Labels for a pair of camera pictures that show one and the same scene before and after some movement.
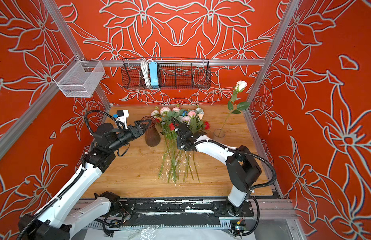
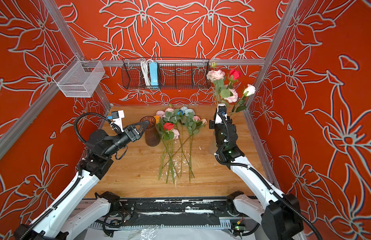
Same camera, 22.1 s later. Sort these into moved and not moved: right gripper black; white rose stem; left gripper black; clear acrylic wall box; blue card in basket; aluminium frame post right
Moved: white rose stem; right gripper black
Not moved: blue card in basket; left gripper black; aluminium frame post right; clear acrylic wall box
